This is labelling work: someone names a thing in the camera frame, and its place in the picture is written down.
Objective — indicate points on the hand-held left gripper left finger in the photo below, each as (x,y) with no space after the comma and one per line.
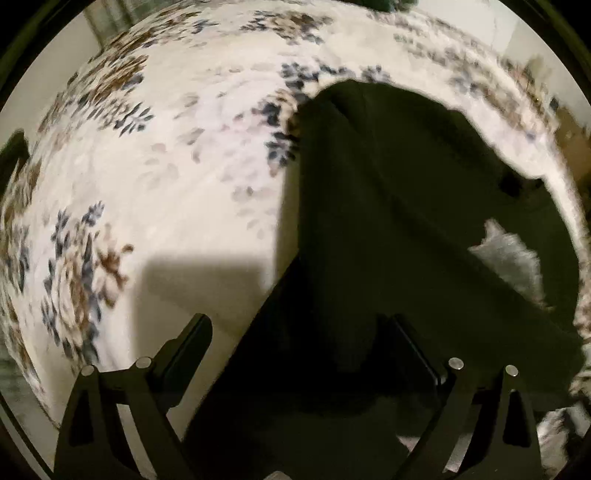
(187,362)

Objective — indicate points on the dark small garment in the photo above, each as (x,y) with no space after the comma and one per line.
(369,207)

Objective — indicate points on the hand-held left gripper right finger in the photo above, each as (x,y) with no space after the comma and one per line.
(422,355)

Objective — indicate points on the floral fleece blanket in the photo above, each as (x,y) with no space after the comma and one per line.
(184,161)

